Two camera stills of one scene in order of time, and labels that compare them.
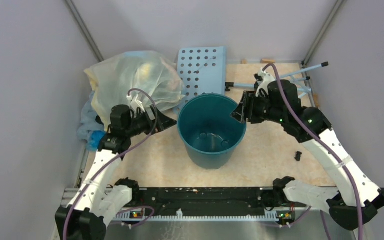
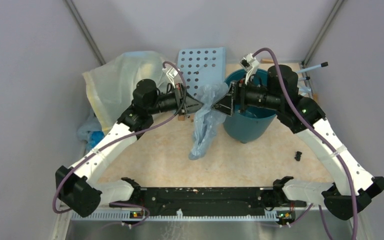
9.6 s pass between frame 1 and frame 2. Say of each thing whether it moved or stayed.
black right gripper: moved
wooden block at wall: stayed
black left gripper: moved
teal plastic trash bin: moved
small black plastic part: stayed
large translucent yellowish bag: stayed
